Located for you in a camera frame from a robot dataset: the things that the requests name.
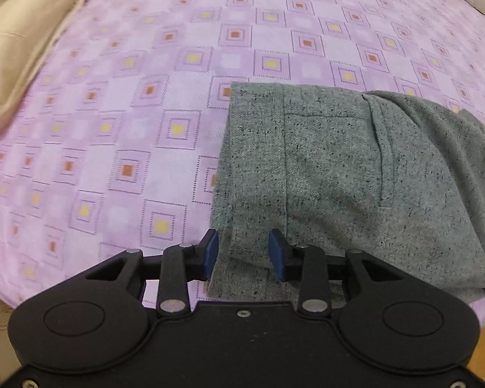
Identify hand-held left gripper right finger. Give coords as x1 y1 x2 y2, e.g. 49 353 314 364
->
268 228 405 317

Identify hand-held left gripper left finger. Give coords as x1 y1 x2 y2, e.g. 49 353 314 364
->
85 228 220 317

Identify grey speckled pants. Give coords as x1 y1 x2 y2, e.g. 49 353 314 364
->
206 81 485 310

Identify purple checked bedsheet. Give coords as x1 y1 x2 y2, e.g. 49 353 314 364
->
0 0 485 314

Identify beige quilt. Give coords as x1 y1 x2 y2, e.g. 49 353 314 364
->
0 0 119 141

